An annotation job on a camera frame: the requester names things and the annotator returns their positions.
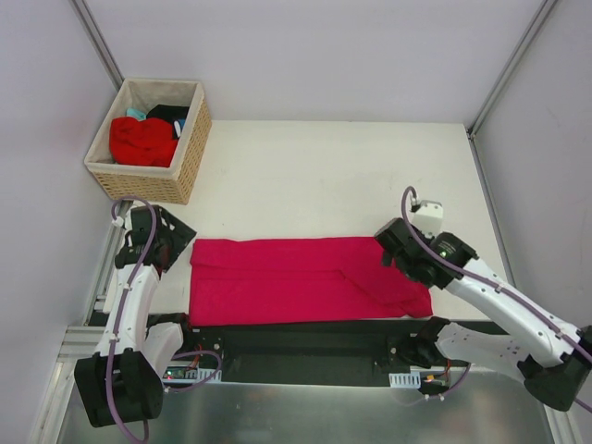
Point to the magenta pink t shirt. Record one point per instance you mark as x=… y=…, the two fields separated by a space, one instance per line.
x=281 y=281

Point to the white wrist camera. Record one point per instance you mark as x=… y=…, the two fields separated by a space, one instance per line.
x=427 y=217
x=122 y=222

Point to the wicker basket with liner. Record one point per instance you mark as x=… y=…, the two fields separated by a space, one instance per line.
x=173 y=184

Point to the left white cable duct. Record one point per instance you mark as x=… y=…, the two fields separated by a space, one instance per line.
x=178 y=375

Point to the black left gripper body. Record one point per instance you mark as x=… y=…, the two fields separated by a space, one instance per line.
x=173 y=232

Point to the left aluminium frame post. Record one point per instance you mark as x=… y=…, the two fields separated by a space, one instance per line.
x=98 y=41

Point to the aluminium frame post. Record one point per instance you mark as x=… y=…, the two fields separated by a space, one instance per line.
x=534 y=27
x=98 y=41

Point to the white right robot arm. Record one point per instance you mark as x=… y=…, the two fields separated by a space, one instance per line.
x=550 y=357

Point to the white cable duct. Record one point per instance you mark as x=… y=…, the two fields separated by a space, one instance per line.
x=411 y=380
x=178 y=375

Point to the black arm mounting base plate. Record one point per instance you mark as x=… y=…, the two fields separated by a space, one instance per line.
x=360 y=353

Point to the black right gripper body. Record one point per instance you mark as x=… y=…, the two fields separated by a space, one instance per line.
x=392 y=241

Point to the right white cable duct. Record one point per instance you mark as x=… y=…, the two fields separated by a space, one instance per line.
x=411 y=380

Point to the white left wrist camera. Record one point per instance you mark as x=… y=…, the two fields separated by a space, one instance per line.
x=122 y=222

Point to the black t shirt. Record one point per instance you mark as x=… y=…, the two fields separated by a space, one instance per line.
x=175 y=115

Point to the aluminium frame rail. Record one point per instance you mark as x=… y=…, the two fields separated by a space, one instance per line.
x=79 y=341

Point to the right aluminium frame post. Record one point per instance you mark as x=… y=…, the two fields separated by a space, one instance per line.
x=534 y=27

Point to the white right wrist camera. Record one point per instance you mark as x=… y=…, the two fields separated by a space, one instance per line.
x=427 y=217

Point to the red t shirt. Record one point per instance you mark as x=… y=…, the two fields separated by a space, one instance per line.
x=142 y=143

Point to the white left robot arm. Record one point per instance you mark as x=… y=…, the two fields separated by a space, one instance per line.
x=122 y=380

